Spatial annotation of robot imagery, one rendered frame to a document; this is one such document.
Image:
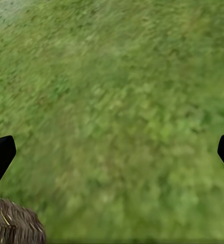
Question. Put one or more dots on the wicker basket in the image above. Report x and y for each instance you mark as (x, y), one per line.
(20, 225)

